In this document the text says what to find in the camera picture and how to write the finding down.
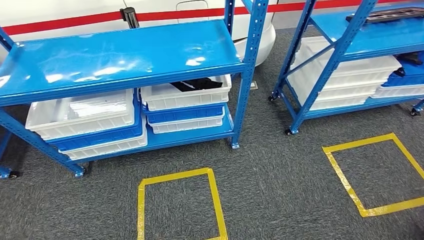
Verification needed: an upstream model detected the black plastic plate part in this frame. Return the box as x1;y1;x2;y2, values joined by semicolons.
345;7;424;25

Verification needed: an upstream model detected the red barrier belt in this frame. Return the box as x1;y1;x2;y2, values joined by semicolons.
0;0;403;36

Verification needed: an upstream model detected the white plastic crate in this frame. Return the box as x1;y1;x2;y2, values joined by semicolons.
288;71;388;97
59;115;149;162
370;84;424;99
294;86;379;112
140;74;233;112
147;107;226;135
291;36;403;80
25;88;136;142

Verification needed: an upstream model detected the black plastic piece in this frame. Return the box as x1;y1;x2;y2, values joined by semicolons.
395;52;424;77
170;77;223;93

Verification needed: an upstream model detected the blue metal shelf rack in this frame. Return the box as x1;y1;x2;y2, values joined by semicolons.
268;0;424;137
0;0;270;180
0;130;19;180

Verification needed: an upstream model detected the white car body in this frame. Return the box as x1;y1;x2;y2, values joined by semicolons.
0;0;277;67

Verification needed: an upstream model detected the black stanchion post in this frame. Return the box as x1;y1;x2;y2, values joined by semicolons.
119;7;140;29

